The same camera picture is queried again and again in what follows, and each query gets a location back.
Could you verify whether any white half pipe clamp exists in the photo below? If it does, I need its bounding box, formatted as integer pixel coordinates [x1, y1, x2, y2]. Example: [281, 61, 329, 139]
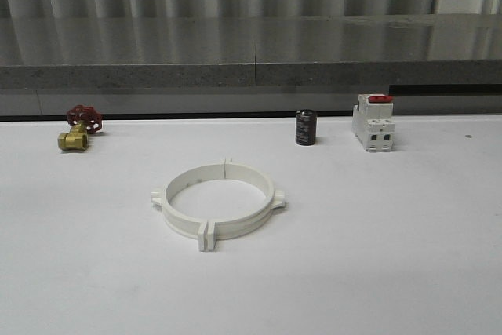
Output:
[151, 161, 227, 251]
[198, 161, 286, 251]

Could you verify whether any black cylindrical capacitor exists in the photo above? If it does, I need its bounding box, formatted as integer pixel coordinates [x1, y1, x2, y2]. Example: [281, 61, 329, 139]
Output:
[295, 109, 317, 146]

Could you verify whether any grey stone counter ledge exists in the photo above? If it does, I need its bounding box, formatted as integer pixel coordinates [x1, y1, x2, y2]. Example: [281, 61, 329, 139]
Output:
[1, 15, 501, 118]

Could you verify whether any brass valve red handwheel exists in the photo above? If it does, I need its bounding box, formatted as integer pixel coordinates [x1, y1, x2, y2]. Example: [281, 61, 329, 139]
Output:
[57, 104, 102, 151]

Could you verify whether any white circuit breaker red switch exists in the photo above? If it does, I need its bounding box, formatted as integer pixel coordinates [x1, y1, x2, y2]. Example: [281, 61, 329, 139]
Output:
[352, 93, 395, 151]

